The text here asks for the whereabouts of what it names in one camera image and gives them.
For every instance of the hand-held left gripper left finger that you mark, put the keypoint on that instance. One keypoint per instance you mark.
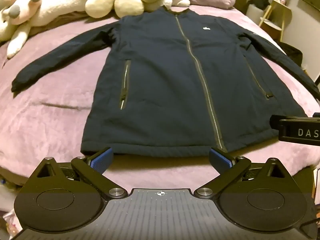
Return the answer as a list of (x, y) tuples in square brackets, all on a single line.
[(103, 160)]

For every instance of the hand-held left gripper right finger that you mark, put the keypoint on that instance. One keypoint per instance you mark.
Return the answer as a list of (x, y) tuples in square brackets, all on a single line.
[(220, 160)]

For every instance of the pink fleece bed blanket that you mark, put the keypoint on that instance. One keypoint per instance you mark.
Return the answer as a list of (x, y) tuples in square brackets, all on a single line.
[(55, 120)]

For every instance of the navy zip jacket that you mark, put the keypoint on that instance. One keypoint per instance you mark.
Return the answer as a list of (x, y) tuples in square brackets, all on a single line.
[(170, 80)]

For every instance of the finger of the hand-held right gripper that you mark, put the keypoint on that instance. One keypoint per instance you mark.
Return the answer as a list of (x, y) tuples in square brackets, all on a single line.
[(275, 123)]

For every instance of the dark cloth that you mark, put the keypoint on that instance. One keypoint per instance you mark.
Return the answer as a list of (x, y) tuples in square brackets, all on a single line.
[(258, 3)]

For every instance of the brown blanket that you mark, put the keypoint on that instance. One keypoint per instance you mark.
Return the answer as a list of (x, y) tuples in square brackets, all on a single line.
[(57, 22)]

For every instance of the white plush unicorn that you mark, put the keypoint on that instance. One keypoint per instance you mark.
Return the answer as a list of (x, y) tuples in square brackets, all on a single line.
[(37, 7)]

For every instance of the gold side table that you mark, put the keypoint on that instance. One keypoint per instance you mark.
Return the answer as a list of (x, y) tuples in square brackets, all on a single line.
[(277, 15)]

